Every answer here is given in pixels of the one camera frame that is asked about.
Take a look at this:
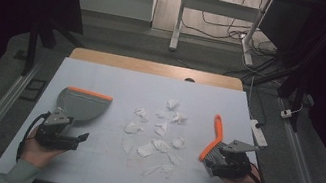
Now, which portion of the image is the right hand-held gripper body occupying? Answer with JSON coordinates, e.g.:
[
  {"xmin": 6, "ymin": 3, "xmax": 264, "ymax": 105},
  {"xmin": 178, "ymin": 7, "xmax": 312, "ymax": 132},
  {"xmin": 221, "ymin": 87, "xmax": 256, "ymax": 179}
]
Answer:
[{"xmin": 211, "ymin": 136, "xmax": 261, "ymax": 183}]

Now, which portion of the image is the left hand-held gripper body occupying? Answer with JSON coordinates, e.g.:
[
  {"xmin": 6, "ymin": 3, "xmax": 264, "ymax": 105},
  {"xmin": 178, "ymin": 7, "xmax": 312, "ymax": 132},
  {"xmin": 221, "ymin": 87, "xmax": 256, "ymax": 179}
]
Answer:
[{"xmin": 33, "ymin": 106, "xmax": 85, "ymax": 154}]

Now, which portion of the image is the grey dustpan with orange edge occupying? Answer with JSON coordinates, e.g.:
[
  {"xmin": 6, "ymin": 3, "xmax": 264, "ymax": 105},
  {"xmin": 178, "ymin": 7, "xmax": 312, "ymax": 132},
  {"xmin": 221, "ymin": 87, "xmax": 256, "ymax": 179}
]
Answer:
[{"xmin": 50, "ymin": 83, "xmax": 115, "ymax": 143}]

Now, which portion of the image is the orange brush with grey bristles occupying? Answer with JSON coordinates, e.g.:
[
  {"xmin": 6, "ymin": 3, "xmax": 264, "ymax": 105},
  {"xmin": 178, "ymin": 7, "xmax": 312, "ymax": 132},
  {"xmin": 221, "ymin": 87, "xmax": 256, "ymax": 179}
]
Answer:
[{"xmin": 195, "ymin": 111, "xmax": 236, "ymax": 180}]

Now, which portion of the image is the pile of white paper scraps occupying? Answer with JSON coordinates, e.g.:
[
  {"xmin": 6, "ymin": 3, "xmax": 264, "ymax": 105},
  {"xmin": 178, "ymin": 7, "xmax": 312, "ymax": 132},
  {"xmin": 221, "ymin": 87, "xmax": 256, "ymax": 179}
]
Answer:
[{"xmin": 116, "ymin": 90, "xmax": 196, "ymax": 183}]

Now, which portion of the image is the person's left hand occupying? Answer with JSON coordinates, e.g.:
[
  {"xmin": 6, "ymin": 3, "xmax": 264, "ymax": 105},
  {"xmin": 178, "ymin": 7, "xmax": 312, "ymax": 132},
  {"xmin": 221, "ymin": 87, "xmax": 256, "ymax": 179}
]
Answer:
[{"xmin": 18, "ymin": 134, "xmax": 67, "ymax": 173}]

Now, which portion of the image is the white power strip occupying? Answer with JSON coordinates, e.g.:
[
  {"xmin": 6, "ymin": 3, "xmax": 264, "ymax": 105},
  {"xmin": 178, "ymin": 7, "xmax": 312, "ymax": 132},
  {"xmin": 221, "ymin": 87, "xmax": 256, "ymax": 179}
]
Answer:
[{"xmin": 245, "ymin": 118, "xmax": 272, "ymax": 148}]

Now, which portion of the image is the small white adapter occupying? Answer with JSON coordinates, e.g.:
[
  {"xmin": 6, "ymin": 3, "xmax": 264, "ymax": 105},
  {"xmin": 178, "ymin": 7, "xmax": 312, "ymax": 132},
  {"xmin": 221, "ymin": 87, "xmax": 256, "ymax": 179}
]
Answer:
[{"xmin": 279, "ymin": 106, "xmax": 295, "ymax": 120}]

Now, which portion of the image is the white board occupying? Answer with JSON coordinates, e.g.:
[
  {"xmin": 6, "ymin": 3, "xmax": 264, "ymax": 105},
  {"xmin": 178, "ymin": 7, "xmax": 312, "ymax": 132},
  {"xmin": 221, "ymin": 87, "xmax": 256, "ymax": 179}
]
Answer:
[{"xmin": 0, "ymin": 47, "xmax": 288, "ymax": 183}]

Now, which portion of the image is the black stand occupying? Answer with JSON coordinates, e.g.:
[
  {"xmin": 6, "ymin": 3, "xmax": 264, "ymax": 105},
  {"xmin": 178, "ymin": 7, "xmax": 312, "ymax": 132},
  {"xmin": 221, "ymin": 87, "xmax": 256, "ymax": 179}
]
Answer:
[
  {"xmin": 270, "ymin": 58, "xmax": 313, "ymax": 134},
  {"xmin": 20, "ymin": 11, "xmax": 90, "ymax": 87}
]

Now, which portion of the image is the wooden table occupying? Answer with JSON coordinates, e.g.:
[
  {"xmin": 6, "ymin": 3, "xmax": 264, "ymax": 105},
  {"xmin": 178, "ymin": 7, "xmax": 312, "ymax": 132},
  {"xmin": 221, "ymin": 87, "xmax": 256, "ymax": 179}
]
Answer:
[{"xmin": 68, "ymin": 46, "xmax": 247, "ymax": 93}]

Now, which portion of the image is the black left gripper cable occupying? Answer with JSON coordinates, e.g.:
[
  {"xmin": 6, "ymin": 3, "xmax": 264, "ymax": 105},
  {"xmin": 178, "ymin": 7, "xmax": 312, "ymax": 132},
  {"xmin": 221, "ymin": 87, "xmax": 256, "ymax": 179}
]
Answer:
[{"xmin": 15, "ymin": 107, "xmax": 52, "ymax": 167}]

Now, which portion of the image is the black rectangular floor frame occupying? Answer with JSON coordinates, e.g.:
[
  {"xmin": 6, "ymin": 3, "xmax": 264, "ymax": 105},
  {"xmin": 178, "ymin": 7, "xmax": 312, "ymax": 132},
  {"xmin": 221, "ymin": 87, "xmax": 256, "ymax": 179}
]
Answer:
[{"xmin": 18, "ymin": 76, "xmax": 49, "ymax": 105}]

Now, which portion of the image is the bundle of black floor cables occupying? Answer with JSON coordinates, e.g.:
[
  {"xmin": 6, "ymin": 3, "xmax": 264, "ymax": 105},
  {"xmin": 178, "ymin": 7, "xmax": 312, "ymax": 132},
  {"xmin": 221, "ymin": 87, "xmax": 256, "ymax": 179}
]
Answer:
[{"xmin": 173, "ymin": 0, "xmax": 292, "ymax": 89}]

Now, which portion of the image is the white desk frame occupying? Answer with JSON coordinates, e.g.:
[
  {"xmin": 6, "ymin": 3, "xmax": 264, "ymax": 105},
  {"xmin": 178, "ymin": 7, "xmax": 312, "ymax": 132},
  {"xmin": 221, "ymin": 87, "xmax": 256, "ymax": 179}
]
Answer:
[{"xmin": 167, "ymin": 0, "xmax": 275, "ymax": 69}]

